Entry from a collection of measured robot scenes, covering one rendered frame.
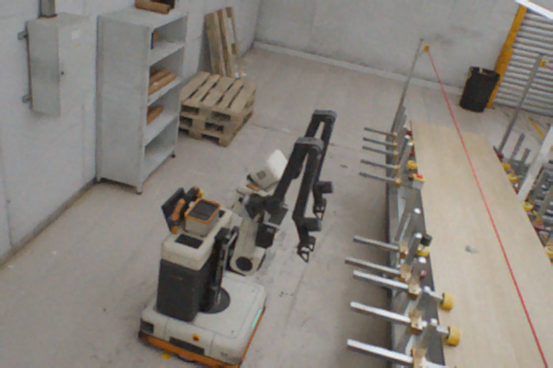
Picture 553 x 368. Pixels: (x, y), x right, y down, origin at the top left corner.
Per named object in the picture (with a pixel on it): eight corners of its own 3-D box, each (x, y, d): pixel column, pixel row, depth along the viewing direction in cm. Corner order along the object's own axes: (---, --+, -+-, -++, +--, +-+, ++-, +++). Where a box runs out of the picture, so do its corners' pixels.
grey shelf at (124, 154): (96, 182, 464) (97, 15, 390) (137, 146, 542) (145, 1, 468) (140, 194, 459) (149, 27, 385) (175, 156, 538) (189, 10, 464)
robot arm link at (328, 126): (328, 110, 270) (325, 116, 260) (339, 112, 269) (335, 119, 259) (309, 177, 291) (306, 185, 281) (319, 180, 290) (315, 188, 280)
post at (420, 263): (391, 328, 271) (419, 259, 248) (391, 323, 274) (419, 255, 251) (397, 330, 270) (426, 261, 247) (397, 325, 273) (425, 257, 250)
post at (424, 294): (392, 361, 248) (423, 289, 225) (392, 356, 251) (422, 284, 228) (399, 363, 248) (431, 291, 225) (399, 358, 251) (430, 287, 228)
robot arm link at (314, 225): (296, 207, 251) (292, 216, 244) (318, 205, 247) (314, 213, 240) (301, 227, 256) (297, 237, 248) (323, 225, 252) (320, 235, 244)
